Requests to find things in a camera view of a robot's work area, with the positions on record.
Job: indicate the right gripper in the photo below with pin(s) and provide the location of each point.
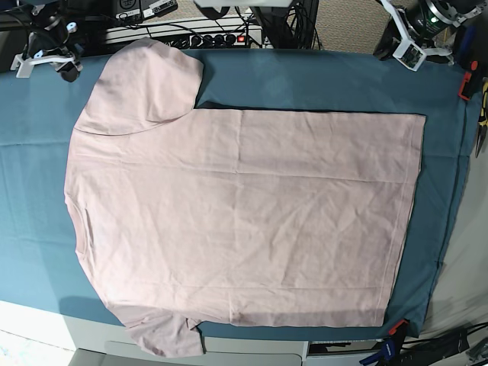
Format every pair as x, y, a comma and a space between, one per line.
48, 43

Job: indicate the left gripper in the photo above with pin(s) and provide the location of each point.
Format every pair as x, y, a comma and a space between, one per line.
420, 23

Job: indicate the pink T-shirt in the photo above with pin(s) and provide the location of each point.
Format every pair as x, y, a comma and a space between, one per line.
248, 217

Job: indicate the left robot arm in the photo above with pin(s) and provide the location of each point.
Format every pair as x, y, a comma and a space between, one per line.
466, 10

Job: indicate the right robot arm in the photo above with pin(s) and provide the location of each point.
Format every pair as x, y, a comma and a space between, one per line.
51, 8

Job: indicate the blue clamp top right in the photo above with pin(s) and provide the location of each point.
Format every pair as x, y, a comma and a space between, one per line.
462, 45

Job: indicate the orange black clamp right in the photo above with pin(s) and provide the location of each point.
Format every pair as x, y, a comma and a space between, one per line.
470, 82

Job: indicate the white power strip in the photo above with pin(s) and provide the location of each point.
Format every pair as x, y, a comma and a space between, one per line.
184, 37

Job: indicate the teal table cloth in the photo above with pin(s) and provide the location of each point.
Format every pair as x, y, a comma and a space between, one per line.
39, 267

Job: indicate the orange blue clamp bottom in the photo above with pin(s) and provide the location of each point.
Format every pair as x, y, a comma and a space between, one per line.
391, 346

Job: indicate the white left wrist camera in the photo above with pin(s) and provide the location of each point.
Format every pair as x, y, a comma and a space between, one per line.
412, 56

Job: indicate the yellow handled pliers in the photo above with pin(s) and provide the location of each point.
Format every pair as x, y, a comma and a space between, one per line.
482, 122

